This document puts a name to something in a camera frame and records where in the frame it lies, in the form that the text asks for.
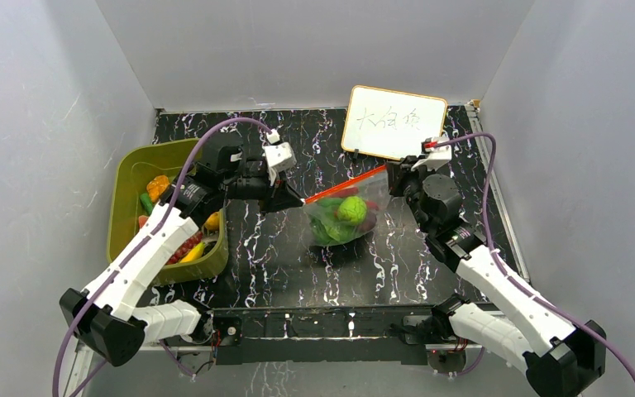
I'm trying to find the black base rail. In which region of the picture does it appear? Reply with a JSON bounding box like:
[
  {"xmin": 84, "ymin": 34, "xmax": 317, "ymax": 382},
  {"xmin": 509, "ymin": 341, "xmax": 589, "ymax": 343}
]
[{"xmin": 76, "ymin": 304, "xmax": 494, "ymax": 367}]

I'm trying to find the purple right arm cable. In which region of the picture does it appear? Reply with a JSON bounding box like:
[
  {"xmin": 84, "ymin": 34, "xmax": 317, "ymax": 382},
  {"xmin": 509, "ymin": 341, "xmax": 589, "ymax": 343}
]
[{"xmin": 435, "ymin": 132, "xmax": 635, "ymax": 397}]

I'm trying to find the red grape bunch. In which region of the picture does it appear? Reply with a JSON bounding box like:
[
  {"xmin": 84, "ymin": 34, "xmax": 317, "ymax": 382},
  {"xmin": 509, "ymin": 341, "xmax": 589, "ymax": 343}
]
[{"xmin": 166, "ymin": 231, "xmax": 203, "ymax": 265}]

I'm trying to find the white board orange frame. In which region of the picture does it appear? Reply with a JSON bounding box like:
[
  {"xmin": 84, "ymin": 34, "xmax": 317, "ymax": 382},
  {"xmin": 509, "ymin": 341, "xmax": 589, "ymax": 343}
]
[{"xmin": 341, "ymin": 85, "xmax": 448, "ymax": 160}]

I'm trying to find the dark red plum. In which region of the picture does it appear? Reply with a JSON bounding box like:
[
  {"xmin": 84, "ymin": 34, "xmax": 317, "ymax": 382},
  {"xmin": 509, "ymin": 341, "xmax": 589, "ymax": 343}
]
[{"xmin": 359, "ymin": 213, "xmax": 377, "ymax": 232}]

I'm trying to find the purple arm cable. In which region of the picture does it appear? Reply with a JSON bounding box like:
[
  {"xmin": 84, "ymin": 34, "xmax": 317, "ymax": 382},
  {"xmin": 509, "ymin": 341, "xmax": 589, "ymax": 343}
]
[
  {"xmin": 51, "ymin": 117, "xmax": 275, "ymax": 397},
  {"xmin": 435, "ymin": 132, "xmax": 635, "ymax": 397}
]

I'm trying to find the watermelon slice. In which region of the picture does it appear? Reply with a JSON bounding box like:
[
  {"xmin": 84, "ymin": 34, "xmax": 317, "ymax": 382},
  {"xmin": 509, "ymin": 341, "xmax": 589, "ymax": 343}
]
[{"xmin": 137, "ymin": 215, "xmax": 149, "ymax": 229}]

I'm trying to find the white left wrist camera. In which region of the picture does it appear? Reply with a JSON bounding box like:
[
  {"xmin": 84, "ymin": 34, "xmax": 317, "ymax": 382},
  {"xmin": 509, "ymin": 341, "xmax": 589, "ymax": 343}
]
[{"xmin": 263, "ymin": 129, "xmax": 297, "ymax": 186}]

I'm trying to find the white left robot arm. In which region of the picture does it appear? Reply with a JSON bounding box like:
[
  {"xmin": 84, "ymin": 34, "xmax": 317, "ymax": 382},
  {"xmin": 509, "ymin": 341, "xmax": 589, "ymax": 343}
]
[{"xmin": 60, "ymin": 132, "xmax": 304, "ymax": 366}]

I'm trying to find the yellow banana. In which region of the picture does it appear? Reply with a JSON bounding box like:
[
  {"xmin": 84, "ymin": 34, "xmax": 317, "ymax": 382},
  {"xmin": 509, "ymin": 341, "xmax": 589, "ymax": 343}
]
[{"xmin": 179, "ymin": 242, "xmax": 206, "ymax": 263}]

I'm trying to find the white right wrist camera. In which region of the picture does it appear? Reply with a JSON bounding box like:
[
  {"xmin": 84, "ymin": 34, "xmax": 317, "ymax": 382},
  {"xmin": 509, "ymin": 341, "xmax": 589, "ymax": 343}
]
[{"xmin": 410, "ymin": 136, "xmax": 452, "ymax": 171}]

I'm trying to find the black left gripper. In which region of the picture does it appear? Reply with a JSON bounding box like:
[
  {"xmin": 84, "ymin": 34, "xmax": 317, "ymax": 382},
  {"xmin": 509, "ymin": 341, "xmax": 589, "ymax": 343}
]
[{"xmin": 221, "ymin": 168, "xmax": 303, "ymax": 218}]

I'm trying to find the olive green plastic basket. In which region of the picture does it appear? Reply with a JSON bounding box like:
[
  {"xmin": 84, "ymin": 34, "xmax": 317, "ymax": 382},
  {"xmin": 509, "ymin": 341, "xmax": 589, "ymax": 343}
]
[{"xmin": 107, "ymin": 138, "xmax": 229, "ymax": 286}]

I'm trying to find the orange tangerine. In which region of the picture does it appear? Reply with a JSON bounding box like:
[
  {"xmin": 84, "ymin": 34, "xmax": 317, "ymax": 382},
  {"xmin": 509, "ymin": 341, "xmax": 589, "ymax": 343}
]
[{"xmin": 203, "ymin": 212, "xmax": 221, "ymax": 232}]

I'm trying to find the light green round fruit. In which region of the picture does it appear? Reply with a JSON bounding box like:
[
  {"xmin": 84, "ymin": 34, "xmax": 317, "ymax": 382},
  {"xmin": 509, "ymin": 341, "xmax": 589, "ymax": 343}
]
[{"xmin": 336, "ymin": 197, "xmax": 368, "ymax": 226}]

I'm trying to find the dark green cucumber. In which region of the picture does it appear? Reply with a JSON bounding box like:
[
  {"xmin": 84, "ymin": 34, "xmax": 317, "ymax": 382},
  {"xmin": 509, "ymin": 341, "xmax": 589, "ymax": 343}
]
[{"xmin": 139, "ymin": 193, "xmax": 155, "ymax": 216}]

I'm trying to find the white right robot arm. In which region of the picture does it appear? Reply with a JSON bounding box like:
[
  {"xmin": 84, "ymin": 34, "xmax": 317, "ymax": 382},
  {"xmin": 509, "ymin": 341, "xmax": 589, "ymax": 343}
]
[{"xmin": 385, "ymin": 156, "xmax": 606, "ymax": 396}]

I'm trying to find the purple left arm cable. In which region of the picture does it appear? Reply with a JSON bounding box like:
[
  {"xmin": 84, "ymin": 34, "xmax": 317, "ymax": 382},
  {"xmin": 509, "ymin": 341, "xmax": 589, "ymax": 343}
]
[{"xmin": 51, "ymin": 117, "xmax": 275, "ymax": 397}]

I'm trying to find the clear zip top bag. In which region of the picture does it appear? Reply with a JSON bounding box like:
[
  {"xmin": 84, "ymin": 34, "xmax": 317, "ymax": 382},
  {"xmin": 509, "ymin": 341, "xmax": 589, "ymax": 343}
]
[{"xmin": 303, "ymin": 165, "xmax": 391, "ymax": 247}]

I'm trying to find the orange bumpy fruit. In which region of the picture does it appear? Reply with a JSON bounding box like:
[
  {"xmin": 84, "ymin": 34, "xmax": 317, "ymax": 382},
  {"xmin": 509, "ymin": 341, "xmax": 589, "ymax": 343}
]
[{"xmin": 146, "ymin": 175, "xmax": 170, "ymax": 203}]

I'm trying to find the green lettuce head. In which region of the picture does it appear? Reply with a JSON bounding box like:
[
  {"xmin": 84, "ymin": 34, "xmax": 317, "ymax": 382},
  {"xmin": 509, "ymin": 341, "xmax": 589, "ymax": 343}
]
[{"xmin": 305, "ymin": 200, "xmax": 378, "ymax": 246}]

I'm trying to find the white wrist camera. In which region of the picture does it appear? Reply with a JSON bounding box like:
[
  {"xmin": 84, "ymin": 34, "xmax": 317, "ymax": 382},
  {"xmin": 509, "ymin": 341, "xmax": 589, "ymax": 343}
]
[
  {"xmin": 263, "ymin": 129, "xmax": 297, "ymax": 186},
  {"xmin": 410, "ymin": 136, "xmax": 452, "ymax": 171}
]

